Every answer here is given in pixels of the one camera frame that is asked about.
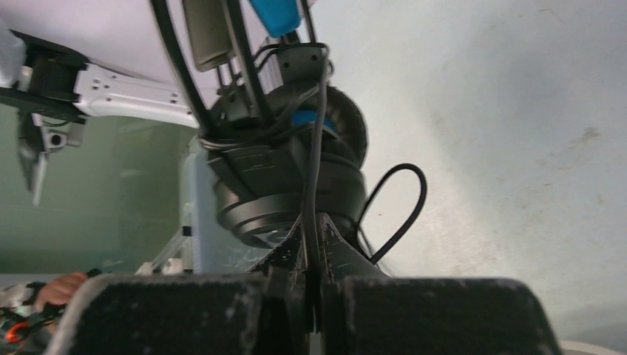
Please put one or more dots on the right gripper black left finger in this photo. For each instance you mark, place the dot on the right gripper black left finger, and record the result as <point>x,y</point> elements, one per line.
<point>261,311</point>

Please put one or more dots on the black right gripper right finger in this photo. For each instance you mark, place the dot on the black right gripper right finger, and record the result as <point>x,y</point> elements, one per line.
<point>367,312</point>

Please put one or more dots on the black and blue headset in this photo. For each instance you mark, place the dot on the black and blue headset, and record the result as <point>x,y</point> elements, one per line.
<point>282,143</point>

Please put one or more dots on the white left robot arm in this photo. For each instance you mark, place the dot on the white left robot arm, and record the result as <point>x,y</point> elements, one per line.
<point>45,78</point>

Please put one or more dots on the person's hand outside cell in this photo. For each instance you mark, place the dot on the person's hand outside cell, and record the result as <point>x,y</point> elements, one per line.
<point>60,290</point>

